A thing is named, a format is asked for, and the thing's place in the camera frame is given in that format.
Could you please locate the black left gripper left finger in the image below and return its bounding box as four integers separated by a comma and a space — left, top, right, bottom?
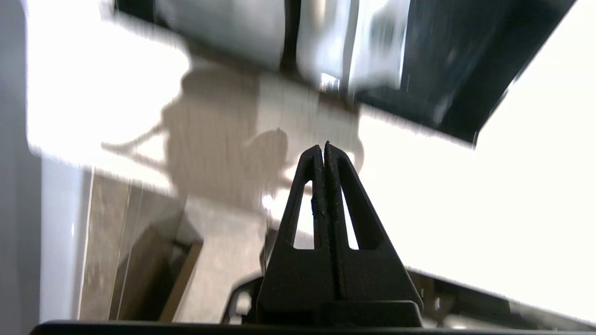
257, 146, 329, 326

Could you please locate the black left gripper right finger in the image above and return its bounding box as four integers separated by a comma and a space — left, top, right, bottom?
325, 141, 424, 326

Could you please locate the glossy black drawer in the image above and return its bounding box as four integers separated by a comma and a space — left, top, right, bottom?
114, 0, 578, 146

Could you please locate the dark rectangular floor object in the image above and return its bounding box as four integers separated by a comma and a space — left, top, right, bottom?
108, 208, 204, 322

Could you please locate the white packet with pink print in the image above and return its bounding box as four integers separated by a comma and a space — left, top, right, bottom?
297, 0, 411, 94

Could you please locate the white bathtub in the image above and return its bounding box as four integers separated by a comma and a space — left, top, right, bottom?
0, 0, 91, 326

